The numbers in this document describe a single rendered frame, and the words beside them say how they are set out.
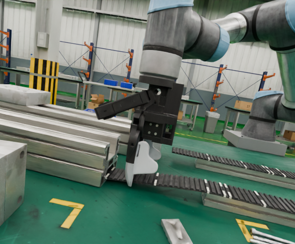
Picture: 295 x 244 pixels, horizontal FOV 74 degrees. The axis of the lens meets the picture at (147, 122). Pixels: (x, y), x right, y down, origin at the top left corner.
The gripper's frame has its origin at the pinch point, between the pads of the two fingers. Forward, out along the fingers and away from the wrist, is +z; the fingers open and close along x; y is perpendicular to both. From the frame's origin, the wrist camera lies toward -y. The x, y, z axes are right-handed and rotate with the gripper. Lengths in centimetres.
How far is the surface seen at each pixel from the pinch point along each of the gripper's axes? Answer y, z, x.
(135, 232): 4.4, 2.2, -13.4
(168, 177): 7.9, -0.3, 1.1
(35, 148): -18.6, -2.8, -5.0
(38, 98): -36.6, -8.5, 18.3
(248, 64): 244, -162, 789
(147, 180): 3.8, 0.1, -1.3
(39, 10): -237, -105, 269
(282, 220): 29.4, 1.2, -2.0
